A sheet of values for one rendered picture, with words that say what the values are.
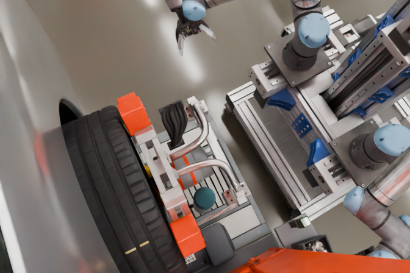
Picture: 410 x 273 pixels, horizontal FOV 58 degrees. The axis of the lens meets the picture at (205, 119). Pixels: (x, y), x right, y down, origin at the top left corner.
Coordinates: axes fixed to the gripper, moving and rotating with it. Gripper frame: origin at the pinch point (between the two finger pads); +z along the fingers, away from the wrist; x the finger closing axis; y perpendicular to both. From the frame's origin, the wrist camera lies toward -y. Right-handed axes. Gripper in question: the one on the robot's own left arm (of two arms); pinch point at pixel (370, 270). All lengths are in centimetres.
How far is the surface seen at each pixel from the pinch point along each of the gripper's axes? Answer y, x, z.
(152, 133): 63, 42, -49
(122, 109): 72, 47, -54
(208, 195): 48, 41, -6
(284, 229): 27.9, 20.8, 33.4
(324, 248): 12.9, 9.0, 27.9
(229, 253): 29, 49, 30
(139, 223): 38, 55, -51
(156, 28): 184, 37, 49
